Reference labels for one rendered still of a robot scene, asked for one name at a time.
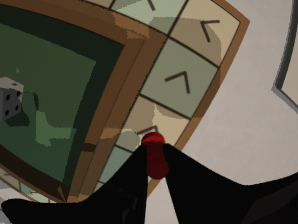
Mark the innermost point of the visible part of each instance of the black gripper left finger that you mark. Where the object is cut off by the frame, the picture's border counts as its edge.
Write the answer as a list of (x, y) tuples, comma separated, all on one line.
[(121, 200)]

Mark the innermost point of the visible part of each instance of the white die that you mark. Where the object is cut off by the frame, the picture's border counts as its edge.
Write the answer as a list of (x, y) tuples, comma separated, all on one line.
[(11, 94)]

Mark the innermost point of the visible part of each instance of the red game pawn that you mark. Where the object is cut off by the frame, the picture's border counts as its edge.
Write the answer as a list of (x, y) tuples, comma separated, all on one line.
[(156, 165)]

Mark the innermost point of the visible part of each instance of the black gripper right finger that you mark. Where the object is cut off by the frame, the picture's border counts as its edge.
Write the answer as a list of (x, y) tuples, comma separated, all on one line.
[(201, 196)]

